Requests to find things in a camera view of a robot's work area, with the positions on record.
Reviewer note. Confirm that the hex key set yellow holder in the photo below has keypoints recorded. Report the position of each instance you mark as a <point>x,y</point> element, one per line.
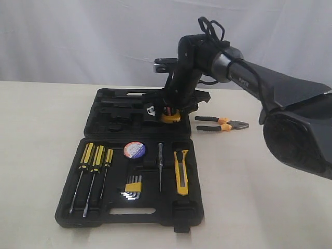
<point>133,188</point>

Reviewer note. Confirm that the black plastic tool case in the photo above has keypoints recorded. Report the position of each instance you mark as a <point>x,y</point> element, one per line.
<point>131,168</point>

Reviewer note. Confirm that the claw hammer black handle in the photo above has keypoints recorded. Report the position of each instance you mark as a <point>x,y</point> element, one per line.
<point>122,101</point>

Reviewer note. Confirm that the silver adjustable wrench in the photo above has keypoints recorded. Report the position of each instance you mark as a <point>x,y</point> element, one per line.
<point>151,110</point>

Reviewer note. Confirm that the black electrical tape roll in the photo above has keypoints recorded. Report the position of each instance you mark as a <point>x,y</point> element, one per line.
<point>134,150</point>

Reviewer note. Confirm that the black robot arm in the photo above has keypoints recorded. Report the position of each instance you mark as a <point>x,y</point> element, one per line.
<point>295,115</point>

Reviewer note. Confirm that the middle yellow black screwdriver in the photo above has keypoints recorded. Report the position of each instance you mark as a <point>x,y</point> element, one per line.
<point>95,169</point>

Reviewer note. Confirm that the orange black handled pliers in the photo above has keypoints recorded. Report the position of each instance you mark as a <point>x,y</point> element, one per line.
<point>224,124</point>

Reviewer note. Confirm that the white backdrop curtain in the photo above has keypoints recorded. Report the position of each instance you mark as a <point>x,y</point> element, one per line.
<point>116,42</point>

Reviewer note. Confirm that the small yellow black screwdriver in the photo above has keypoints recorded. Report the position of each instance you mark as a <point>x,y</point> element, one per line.
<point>107,165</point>

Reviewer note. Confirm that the yellow tape measure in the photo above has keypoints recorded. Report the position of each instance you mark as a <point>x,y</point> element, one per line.
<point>170,115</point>

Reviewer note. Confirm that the yellow utility knife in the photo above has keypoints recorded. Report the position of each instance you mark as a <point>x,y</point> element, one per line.
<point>181,172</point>

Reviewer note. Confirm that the large yellow black screwdriver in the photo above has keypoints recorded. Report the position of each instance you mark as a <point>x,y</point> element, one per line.
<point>84,164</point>

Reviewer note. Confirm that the clear handle tester screwdriver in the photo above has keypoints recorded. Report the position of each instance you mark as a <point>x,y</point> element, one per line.
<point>160,164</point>

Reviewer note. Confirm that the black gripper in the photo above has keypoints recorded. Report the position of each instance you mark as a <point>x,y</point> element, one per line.
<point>192,99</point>

